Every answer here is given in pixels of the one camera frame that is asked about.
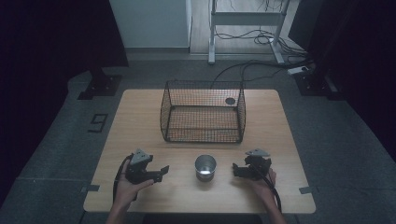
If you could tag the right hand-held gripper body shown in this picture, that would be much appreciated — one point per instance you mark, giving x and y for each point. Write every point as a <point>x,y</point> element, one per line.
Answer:
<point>257,166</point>

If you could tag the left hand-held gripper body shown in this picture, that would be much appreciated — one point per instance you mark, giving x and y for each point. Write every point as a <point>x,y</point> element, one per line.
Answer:
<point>139,168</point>

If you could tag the person's right hand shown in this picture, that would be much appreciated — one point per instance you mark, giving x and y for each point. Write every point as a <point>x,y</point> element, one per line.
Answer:
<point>264,188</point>

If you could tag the person's left hand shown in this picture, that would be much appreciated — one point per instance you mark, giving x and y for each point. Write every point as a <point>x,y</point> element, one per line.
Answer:
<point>128,189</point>

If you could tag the shiny metal cup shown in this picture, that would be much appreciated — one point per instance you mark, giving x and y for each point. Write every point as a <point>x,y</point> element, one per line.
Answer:
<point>205,168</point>

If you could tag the grey tape piece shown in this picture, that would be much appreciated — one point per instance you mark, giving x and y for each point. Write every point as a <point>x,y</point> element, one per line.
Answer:
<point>93,188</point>
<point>306,189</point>

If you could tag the black round table grommet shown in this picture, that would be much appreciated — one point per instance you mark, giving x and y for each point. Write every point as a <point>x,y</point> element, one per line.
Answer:
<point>230,101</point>

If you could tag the black stand base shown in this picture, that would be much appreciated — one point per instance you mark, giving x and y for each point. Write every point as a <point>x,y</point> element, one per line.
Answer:
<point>101,87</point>
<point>313,84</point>

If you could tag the white power strip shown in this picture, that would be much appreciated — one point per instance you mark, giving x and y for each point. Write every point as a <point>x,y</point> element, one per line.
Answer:
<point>297,70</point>

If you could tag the white cabinet panel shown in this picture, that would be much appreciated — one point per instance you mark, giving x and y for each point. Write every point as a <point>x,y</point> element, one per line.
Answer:
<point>152,23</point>

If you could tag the dark curtain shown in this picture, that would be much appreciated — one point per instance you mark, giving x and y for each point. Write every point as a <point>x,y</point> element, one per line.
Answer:
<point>358,56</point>
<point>49,46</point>

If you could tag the white desk frame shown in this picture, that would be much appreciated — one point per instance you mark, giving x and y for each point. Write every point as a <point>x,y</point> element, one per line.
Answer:
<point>246,18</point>

